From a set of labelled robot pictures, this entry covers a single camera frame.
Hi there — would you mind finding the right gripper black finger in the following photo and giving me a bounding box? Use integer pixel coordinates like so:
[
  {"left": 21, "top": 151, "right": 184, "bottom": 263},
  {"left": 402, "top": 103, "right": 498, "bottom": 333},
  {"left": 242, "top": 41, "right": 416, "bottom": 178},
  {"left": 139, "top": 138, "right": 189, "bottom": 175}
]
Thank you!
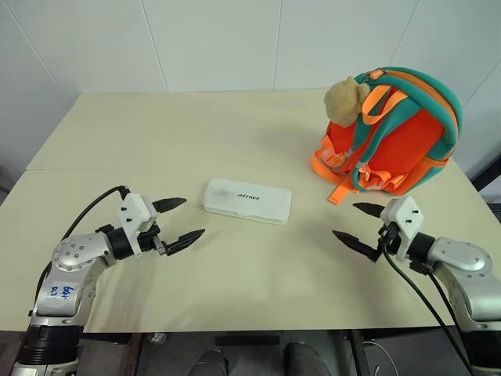
[
  {"left": 331, "top": 229, "right": 383, "bottom": 264},
  {"left": 351, "top": 201, "right": 384, "bottom": 219}
]

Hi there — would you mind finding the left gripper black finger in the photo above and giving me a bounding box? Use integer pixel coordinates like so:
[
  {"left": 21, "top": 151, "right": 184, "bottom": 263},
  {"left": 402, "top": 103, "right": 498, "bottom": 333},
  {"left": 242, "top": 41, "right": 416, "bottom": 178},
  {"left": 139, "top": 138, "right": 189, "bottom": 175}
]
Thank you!
[
  {"left": 162, "top": 229, "right": 207, "bottom": 259},
  {"left": 151, "top": 197, "right": 188, "bottom": 215}
]

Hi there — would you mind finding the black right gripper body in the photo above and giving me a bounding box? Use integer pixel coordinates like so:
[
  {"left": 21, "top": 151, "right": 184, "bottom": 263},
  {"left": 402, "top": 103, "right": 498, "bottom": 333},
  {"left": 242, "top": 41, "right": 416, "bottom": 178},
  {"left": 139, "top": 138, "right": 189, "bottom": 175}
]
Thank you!
[{"left": 377, "top": 222, "right": 398, "bottom": 252}]

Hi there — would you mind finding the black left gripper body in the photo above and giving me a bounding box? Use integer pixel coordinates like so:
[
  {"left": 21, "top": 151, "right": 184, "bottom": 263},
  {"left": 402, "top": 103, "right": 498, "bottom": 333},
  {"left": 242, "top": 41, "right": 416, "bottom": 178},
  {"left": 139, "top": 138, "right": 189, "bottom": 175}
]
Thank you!
[{"left": 136, "top": 222, "right": 168, "bottom": 255}]

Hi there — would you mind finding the white rectangular case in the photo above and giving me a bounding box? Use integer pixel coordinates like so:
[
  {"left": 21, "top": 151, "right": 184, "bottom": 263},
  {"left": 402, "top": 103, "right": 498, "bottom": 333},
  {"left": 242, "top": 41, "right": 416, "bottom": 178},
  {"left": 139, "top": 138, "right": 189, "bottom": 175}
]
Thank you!
[{"left": 202, "top": 178, "right": 293, "bottom": 226}]

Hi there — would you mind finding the orange and teal backpack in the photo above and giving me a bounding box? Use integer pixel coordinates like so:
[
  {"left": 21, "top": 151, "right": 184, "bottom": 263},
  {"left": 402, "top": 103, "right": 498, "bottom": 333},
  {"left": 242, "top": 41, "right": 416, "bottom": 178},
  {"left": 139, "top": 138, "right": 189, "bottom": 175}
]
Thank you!
[{"left": 309, "top": 67, "right": 464, "bottom": 204}]

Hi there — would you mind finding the beige plush toy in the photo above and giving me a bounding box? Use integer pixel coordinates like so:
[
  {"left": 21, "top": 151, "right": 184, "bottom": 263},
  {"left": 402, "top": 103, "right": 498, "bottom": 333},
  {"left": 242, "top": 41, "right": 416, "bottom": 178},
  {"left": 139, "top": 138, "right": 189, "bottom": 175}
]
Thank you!
[{"left": 324, "top": 76, "right": 371, "bottom": 128}]

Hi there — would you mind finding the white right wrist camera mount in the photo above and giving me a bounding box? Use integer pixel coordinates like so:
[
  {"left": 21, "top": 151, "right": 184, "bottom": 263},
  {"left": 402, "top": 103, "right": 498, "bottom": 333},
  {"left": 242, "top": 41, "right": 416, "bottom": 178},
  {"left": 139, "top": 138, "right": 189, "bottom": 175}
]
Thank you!
[{"left": 380, "top": 195, "right": 426, "bottom": 263}]

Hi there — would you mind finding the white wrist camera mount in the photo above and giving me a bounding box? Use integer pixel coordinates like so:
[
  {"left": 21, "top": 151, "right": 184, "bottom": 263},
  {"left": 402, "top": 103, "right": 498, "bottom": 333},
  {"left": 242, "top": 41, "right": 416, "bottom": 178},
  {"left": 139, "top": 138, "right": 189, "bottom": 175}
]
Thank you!
[
  {"left": 117, "top": 192, "right": 159, "bottom": 258},
  {"left": 380, "top": 195, "right": 426, "bottom": 263}
]

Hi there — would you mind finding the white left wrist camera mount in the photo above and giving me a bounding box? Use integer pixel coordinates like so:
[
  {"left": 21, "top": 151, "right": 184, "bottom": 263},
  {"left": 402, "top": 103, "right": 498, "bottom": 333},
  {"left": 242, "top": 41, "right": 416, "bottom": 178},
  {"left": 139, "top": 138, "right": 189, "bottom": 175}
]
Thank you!
[{"left": 117, "top": 192, "right": 159, "bottom": 258}]

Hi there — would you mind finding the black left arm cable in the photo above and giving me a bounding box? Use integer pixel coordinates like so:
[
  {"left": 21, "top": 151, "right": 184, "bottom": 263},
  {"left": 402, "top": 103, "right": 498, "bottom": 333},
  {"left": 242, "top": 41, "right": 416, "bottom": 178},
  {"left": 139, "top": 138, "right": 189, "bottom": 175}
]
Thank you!
[{"left": 29, "top": 184, "right": 132, "bottom": 318}]

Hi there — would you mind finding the thin white floor cable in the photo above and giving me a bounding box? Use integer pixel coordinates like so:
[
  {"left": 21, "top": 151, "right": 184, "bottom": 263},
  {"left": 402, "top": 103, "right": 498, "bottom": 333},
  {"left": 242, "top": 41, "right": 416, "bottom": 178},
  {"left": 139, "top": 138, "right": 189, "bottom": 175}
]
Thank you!
[{"left": 362, "top": 339, "right": 397, "bottom": 376}]

